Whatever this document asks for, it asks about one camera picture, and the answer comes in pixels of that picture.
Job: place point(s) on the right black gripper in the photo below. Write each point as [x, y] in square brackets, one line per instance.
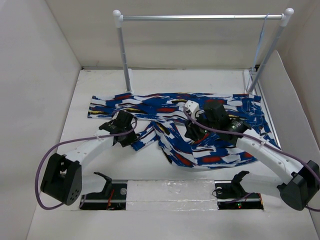
[192, 132]

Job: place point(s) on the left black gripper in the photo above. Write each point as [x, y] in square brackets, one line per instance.
[129, 141]

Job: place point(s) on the blue white red patterned trousers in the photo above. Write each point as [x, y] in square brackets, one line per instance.
[164, 112]

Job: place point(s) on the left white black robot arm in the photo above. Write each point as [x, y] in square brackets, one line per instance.
[59, 177]

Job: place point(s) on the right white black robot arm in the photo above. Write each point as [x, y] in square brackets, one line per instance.
[296, 182]

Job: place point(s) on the white and silver clothes rack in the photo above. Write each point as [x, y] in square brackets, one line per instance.
[220, 41]

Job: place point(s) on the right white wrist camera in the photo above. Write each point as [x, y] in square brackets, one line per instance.
[192, 109]

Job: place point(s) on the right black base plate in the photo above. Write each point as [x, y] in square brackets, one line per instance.
[231, 196]

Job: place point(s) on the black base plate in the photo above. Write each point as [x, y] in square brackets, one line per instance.
[114, 200]
[231, 196]

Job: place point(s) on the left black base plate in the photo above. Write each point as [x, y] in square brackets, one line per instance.
[114, 200]

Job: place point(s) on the aluminium rail on right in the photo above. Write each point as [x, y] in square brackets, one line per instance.
[267, 114]

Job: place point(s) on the light blue wire hanger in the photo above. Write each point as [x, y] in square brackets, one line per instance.
[259, 43]

